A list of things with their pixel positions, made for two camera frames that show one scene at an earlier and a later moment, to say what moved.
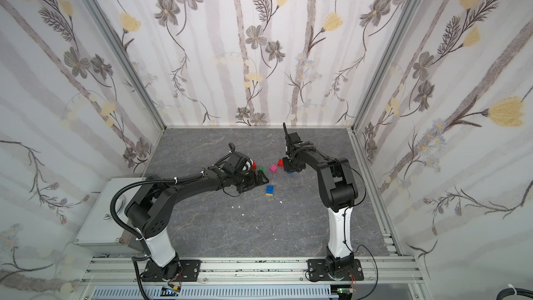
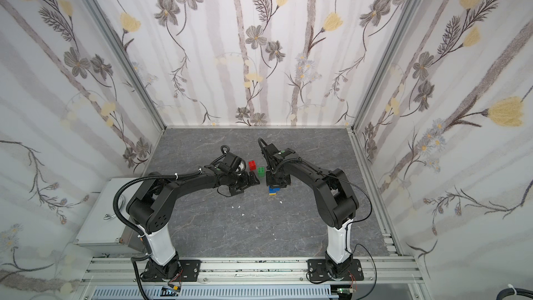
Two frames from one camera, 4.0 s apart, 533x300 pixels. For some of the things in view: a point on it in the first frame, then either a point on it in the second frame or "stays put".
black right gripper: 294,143 to 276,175
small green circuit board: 168,291 stays put
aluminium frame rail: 110,273 stays put
